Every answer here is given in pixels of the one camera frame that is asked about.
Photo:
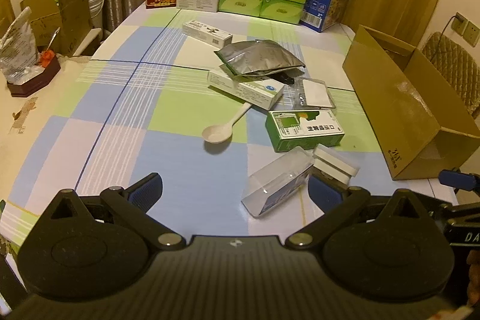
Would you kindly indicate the brown wooden tray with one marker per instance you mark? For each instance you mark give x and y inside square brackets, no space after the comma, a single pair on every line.
[36,83]

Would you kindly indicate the brown cardboard carton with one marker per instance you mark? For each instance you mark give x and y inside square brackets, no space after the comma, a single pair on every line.
[71,16]

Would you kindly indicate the white ointment box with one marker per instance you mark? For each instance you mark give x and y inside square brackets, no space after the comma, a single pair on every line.
[207,34]

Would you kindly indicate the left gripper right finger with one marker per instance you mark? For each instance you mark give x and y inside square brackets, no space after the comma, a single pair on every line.
[341,207]

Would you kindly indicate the silver foil pouch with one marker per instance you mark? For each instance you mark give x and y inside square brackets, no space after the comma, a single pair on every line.
[255,59]

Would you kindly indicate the white plastic spoon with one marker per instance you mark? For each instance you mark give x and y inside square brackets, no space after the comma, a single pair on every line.
[220,133]

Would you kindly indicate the wall power socket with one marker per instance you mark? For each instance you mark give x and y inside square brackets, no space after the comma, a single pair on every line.
[466,29]

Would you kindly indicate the crumpled plastic bag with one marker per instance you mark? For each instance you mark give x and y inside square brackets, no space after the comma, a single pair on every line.
[19,55]

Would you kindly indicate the quilted chair cushion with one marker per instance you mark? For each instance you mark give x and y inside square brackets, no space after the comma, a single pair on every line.
[458,67]

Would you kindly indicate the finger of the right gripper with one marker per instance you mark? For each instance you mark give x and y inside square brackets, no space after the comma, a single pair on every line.
[457,180]

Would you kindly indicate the clear plastic box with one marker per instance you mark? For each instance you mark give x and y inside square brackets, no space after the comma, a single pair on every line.
[274,183]

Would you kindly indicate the clear bag white pad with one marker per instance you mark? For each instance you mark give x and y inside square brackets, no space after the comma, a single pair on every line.
[311,94]

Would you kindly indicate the white adapter block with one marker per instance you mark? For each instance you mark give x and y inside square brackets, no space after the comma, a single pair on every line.
[334,165]

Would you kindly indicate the brown cardboard box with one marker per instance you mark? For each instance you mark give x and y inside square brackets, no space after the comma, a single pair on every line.
[421,124]

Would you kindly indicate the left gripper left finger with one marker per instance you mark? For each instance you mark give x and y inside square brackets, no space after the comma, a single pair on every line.
[130,206]

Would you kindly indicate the white mecobalamin tablet box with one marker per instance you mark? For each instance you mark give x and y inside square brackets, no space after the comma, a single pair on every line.
[262,92]

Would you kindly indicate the green white medicine box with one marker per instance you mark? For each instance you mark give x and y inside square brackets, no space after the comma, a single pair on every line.
[303,128]

